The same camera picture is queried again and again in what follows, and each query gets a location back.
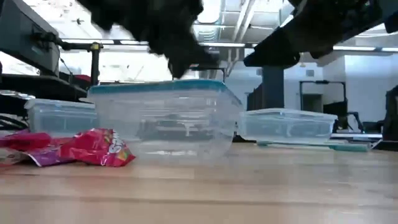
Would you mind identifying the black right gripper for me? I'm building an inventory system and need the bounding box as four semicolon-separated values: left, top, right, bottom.
244;0;383;68

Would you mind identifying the small red object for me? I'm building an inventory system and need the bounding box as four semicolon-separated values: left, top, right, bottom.
73;74;93;84

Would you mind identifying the purple candy pack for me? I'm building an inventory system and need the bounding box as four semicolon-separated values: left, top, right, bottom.
26;145;77;168

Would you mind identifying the pale orange candy pack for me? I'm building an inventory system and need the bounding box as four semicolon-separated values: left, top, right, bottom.
0;147;32;166

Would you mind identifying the dark partition pillar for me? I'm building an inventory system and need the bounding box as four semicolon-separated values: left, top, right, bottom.
247;65;285;111

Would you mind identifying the long ceiling light strip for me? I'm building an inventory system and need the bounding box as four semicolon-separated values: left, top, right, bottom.
62;39;398;52

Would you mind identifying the medium teal-rimmed plastic lid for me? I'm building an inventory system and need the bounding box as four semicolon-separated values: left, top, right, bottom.
256;141;370;153

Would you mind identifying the red Skittles candy pack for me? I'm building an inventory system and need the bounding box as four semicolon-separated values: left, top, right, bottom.
60;128;137;168

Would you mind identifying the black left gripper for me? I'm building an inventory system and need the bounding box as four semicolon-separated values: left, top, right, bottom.
133;0;220;79

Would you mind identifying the grey monitor back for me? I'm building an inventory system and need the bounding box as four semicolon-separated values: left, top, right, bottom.
0;0;62;77

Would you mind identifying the black tubular stand frame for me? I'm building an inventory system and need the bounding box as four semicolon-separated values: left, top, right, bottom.
198;66;226;83

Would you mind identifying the clear container with blue rim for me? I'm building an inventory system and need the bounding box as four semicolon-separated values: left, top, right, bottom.
88;79;233;96

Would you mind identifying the black desk shelf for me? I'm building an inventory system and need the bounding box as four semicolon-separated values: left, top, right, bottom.
0;73;90;108

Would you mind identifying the black pole with yellow cap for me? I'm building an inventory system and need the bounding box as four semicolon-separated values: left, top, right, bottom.
90;42;101;86

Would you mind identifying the large clear plastic container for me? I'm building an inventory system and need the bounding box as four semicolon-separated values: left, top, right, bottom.
24;98;98;138

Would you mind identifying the small clear plastic container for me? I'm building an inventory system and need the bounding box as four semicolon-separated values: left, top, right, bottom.
88;79;244;160

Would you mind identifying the medium clear plastic container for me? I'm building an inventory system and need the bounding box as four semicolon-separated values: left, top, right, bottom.
238;108;339;144

